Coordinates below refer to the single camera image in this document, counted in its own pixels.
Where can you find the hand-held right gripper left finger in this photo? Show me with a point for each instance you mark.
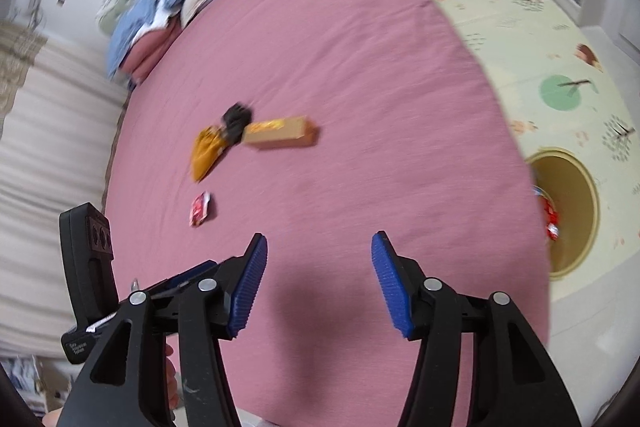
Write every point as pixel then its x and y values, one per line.
pixel 247 287

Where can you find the person's left hand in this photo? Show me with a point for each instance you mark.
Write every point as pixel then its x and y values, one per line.
pixel 170 377

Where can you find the black cloth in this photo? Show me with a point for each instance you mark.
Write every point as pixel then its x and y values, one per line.
pixel 236 119

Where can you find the small red white packet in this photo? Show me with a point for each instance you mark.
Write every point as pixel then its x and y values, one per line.
pixel 200 208

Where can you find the gold trash bin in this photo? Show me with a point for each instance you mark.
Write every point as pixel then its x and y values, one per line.
pixel 575 217

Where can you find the red cloth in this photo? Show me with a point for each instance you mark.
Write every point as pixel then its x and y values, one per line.
pixel 550 219

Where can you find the tree print play mat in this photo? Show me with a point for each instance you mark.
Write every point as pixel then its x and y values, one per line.
pixel 525 57

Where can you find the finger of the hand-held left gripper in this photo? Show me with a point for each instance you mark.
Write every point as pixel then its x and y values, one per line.
pixel 172 279

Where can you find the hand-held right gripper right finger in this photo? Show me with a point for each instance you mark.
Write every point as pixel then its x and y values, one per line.
pixel 392 287

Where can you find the pink folded blanket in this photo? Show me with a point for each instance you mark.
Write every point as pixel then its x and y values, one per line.
pixel 150 52

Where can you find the large gold box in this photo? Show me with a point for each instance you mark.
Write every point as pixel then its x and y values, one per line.
pixel 280 133

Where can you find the beige curtain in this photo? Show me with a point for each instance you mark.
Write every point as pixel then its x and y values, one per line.
pixel 50 157

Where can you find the cardboard box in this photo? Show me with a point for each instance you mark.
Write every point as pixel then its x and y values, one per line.
pixel 30 382

